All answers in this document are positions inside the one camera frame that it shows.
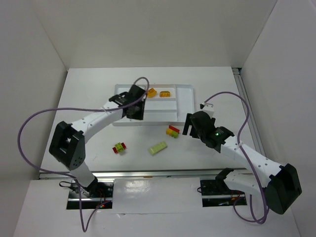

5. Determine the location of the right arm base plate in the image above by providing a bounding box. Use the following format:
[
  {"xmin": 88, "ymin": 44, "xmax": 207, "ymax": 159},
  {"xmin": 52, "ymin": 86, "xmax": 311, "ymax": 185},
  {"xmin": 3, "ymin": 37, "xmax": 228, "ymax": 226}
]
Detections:
[{"xmin": 197, "ymin": 180, "xmax": 247, "ymax": 207}]

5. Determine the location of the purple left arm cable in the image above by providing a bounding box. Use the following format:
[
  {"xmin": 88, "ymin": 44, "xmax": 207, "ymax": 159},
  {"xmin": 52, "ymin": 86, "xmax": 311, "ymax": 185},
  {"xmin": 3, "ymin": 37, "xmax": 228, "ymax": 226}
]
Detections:
[{"xmin": 17, "ymin": 77, "xmax": 150, "ymax": 233}]

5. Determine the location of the orange yellow lego piece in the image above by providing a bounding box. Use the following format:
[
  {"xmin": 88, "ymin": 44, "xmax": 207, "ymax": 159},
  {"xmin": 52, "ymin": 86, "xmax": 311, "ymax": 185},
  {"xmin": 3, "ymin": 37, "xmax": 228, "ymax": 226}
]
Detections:
[{"xmin": 147, "ymin": 88, "xmax": 157, "ymax": 98}]

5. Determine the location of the white divided sorting tray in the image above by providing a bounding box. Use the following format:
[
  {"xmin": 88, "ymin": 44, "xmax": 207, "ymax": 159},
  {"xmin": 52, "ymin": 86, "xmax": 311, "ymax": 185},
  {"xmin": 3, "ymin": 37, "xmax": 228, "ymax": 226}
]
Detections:
[{"xmin": 113, "ymin": 84, "xmax": 195, "ymax": 126}]

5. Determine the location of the orange printed lego brick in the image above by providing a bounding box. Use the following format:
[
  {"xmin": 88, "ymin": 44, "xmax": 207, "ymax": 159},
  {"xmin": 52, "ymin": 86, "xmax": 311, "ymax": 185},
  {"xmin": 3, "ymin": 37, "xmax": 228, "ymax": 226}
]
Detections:
[{"xmin": 159, "ymin": 91, "xmax": 171, "ymax": 98}]

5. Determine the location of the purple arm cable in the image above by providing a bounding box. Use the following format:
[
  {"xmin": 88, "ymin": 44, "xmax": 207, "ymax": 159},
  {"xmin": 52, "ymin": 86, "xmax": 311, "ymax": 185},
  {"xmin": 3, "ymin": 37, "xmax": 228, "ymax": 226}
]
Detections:
[
  {"xmin": 17, "ymin": 77, "xmax": 150, "ymax": 233},
  {"xmin": 203, "ymin": 91, "xmax": 270, "ymax": 224}
]

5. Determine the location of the red yellow green lego stack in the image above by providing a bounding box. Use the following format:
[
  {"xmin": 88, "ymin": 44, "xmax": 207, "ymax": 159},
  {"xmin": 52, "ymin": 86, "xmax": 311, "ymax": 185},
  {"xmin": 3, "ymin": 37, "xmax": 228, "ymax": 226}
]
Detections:
[{"xmin": 166, "ymin": 125, "xmax": 180, "ymax": 138}]

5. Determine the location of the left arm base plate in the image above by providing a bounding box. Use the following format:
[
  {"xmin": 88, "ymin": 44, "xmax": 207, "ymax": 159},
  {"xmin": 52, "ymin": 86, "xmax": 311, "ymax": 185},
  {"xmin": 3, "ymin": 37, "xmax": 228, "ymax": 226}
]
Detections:
[{"xmin": 59, "ymin": 181, "xmax": 114, "ymax": 210}]

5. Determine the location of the red green lego cluster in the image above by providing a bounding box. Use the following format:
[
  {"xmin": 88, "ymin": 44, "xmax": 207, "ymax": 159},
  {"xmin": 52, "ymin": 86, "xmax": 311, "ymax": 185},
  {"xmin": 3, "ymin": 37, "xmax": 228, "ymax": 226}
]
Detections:
[{"xmin": 112, "ymin": 143, "xmax": 126, "ymax": 154}]

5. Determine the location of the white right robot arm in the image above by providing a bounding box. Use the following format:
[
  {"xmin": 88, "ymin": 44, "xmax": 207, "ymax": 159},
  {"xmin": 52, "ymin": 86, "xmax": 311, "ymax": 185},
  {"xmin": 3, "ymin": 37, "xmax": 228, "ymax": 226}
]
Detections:
[{"xmin": 183, "ymin": 111, "xmax": 302, "ymax": 215}]

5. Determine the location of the long light green lego brick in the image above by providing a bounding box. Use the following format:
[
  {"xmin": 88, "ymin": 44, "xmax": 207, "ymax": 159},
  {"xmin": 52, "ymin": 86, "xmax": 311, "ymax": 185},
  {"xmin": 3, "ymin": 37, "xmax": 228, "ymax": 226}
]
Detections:
[{"xmin": 149, "ymin": 141, "xmax": 167, "ymax": 156}]

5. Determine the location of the aluminium rail right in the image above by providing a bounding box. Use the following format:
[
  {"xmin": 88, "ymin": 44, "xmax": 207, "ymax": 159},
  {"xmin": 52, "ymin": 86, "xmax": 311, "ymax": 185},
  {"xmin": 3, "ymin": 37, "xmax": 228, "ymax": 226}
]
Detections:
[{"xmin": 232, "ymin": 68, "xmax": 266, "ymax": 156}]

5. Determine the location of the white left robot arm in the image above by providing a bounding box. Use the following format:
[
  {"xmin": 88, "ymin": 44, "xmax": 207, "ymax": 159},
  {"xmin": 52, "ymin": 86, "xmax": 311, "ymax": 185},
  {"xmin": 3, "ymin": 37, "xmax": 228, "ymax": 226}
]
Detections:
[{"xmin": 49, "ymin": 84, "xmax": 146, "ymax": 196}]

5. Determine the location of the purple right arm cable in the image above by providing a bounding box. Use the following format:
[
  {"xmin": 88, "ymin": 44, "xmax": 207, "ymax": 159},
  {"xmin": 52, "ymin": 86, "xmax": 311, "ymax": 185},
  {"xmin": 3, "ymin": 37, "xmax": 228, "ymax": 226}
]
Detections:
[{"xmin": 203, "ymin": 91, "xmax": 270, "ymax": 224}]

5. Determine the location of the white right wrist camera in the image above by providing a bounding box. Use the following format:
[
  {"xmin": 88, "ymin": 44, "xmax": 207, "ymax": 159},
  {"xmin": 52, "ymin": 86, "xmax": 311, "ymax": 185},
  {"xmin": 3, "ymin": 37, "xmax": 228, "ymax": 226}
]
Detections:
[{"xmin": 199, "ymin": 103, "xmax": 214, "ymax": 118}]

